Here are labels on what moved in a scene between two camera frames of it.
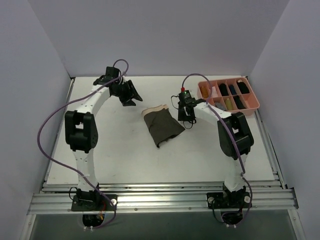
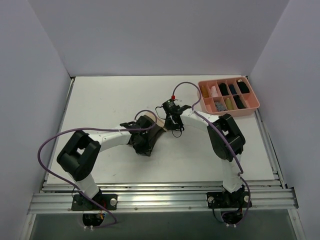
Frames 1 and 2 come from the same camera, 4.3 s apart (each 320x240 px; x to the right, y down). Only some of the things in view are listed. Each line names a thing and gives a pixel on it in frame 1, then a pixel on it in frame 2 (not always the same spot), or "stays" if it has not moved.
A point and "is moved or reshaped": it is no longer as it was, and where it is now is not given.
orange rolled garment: [205, 91] stays
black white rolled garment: [242, 87] stays
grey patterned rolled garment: [219, 105] stays
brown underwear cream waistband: [161, 124] is moved or reshaped
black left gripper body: [127, 92] to [149, 136]
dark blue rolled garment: [232, 89] stays
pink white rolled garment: [214, 93] stays
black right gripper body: [183, 110] to [173, 119]
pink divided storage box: [235, 95] stays
